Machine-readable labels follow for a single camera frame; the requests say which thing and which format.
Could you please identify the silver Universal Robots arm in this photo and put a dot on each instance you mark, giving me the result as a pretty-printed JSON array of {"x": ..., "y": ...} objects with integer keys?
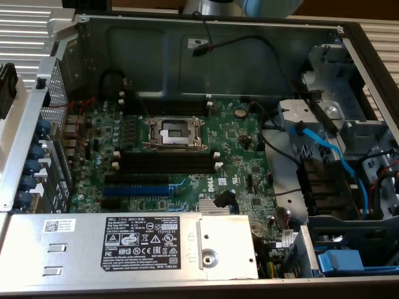
[{"x": 212, "y": 6}]

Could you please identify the black RAM slot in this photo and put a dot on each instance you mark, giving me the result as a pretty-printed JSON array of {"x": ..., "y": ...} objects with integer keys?
[
  {"x": 171, "y": 156},
  {"x": 171, "y": 168},
  {"x": 174, "y": 99},
  {"x": 174, "y": 109}
]

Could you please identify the silver CPU socket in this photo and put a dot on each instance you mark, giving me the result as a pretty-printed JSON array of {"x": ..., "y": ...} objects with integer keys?
[{"x": 196, "y": 130}]

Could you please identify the green Dell motherboard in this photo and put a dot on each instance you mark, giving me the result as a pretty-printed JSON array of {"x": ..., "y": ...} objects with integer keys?
[{"x": 230, "y": 146}]

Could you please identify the round coin battery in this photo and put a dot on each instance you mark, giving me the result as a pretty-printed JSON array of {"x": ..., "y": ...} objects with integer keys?
[{"x": 240, "y": 112}]

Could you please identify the silver finned chipset heatsink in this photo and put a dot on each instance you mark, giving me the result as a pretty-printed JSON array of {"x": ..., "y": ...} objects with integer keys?
[{"x": 207, "y": 207}]

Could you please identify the long black expansion slot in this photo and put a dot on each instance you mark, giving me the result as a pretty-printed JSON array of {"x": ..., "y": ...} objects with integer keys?
[{"x": 137, "y": 179}]

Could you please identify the blue expansion slot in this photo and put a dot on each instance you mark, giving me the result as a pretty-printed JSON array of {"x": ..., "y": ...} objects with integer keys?
[{"x": 134, "y": 190}]

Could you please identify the grey metal PC case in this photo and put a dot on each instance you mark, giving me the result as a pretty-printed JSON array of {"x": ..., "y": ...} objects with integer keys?
[{"x": 249, "y": 68}]

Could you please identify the thin metal locking lever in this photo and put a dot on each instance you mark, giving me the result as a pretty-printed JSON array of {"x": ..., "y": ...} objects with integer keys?
[{"x": 128, "y": 82}]

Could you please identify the short black expansion slot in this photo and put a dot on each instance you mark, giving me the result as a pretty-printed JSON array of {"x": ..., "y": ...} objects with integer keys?
[{"x": 110, "y": 203}]

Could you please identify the grey metal disk bay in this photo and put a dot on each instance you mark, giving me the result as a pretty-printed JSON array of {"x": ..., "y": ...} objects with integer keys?
[{"x": 299, "y": 110}]

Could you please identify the black plastic bar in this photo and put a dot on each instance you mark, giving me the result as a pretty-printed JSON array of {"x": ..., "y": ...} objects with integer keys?
[{"x": 324, "y": 115}]

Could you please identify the silver power supply unit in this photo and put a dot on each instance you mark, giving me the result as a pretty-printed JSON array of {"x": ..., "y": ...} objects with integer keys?
[{"x": 78, "y": 246}]

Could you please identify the blue plastic tab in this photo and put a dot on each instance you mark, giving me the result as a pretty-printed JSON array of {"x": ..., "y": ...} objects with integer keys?
[
  {"x": 37, "y": 151},
  {"x": 24, "y": 197},
  {"x": 32, "y": 166},
  {"x": 43, "y": 127},
  {"x": 28, "y": 182}
]

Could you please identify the grey plastic disk bay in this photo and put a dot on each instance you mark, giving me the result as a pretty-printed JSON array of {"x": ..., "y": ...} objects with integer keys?
[{"x": 358, "y": 224}]

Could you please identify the blue plastic latch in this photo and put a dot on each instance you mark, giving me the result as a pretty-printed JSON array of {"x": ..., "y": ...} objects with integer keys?
[{"x": 343, "y": 260}]

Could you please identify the black box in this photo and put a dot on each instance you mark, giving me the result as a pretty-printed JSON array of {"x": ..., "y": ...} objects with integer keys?
[{"x": 78, "y": 3}]

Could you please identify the white parts rack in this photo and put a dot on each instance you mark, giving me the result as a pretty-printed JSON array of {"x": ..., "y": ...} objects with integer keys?
[{"x": 6, "y": 137}]

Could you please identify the black ribbed plastic bracket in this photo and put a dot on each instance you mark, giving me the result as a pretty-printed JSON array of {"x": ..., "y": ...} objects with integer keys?
[{"x": 324, "y": 187}]

